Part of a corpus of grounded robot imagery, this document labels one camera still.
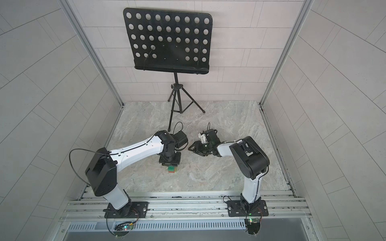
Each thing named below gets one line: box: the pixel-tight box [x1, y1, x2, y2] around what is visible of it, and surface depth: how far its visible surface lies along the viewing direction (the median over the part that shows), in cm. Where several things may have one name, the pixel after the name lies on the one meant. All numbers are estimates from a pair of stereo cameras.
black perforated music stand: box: [123, 7, 214, 132], surface depth 69 cm
